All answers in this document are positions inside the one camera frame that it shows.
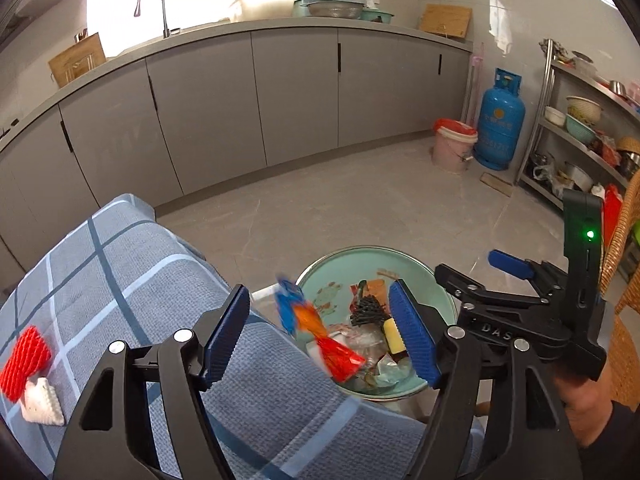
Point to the wooden cutting board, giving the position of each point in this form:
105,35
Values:
445,21

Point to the red plastic container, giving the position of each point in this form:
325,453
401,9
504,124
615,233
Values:
612,220

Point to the red foam net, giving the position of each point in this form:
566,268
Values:
25,362

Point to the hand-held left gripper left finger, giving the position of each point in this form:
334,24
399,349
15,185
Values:
227,332

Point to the blue gas cylinder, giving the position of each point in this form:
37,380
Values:
500,120

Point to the white bowl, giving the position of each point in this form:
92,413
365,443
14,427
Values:
555,116

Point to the blue plaid tablecloth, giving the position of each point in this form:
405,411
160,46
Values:
125,270

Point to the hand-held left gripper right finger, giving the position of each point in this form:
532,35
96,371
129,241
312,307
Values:
412,340

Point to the orange and blue snack wrapper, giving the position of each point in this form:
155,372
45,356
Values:
310,325

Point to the stack of bowls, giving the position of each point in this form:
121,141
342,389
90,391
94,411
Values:
584,107

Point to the white foam net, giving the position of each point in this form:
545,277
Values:
42,402

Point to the person's right hand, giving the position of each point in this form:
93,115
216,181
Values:
585,405

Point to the person's right forearm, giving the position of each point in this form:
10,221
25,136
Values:
615,445

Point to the small teal basin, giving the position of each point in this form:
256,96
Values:
377,16

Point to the metal basin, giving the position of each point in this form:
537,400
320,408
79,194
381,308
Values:
335,8

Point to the yellow container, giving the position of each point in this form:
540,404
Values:
392,337

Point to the pink bucket with red lid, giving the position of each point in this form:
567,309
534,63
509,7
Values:
452,145

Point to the chrome faucet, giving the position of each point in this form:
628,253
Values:
160,10

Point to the grey kitchen cabinets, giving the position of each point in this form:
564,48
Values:
210,95

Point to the metal shelf rack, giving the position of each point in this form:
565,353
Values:
545,95

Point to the teal enamel basin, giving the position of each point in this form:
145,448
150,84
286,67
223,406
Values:
325,280

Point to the black foam net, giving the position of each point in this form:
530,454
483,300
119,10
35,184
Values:
367,310

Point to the white plastic basin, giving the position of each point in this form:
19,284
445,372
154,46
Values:
262,6

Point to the wicker chair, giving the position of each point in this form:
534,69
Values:
622,340

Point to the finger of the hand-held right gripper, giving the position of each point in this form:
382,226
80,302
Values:
512,265
500,315

